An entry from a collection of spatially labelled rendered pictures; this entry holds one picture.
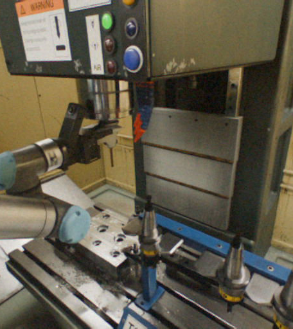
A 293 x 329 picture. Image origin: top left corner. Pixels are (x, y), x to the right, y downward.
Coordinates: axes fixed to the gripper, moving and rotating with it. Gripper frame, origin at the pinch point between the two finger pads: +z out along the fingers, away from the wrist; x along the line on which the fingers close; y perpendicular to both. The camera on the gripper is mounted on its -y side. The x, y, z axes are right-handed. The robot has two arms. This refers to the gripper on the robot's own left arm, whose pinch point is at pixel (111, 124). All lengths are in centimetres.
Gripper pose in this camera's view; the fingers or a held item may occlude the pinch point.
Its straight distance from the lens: 80.2
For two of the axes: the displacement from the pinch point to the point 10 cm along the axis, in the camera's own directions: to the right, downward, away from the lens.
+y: 0.5, 9.1, 4.1
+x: 7.8, 2.2, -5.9
